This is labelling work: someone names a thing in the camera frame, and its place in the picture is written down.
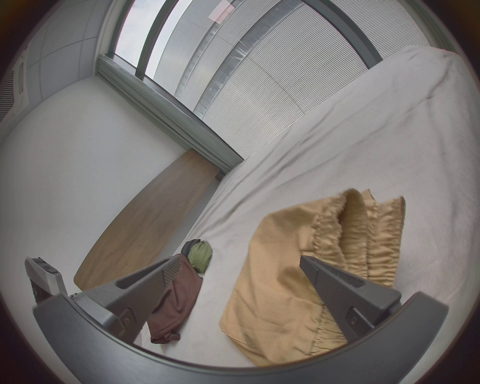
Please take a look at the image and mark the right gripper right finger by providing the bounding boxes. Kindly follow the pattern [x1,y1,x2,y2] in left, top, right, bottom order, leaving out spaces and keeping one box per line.
[300,255,403,343]

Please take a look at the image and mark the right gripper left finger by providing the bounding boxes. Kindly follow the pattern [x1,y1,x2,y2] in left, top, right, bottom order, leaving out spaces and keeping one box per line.
[77,256,181,343]

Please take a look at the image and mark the tan shorts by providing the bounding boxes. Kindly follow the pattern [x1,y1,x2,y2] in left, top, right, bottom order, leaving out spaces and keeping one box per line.
[219,187,407,367]

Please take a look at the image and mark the bed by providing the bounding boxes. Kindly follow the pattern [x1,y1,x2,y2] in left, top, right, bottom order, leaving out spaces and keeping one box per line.
[73,45,480,370]

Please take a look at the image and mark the brown shorts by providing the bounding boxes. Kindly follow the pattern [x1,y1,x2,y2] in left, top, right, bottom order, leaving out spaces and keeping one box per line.
[146,255,203,344]

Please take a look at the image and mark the green garment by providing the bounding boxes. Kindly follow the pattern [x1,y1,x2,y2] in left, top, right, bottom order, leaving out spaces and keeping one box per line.
[187,241,214,274]

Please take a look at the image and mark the grey-green curtain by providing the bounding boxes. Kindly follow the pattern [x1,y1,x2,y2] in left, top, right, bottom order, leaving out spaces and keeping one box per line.
[95,54,245,175]

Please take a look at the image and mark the white ceiling air conditioner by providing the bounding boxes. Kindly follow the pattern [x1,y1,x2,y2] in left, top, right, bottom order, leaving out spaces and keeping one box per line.
[0,47,31,122]

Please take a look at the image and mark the window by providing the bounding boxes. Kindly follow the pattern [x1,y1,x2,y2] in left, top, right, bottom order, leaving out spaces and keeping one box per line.
[112,0,432,160]

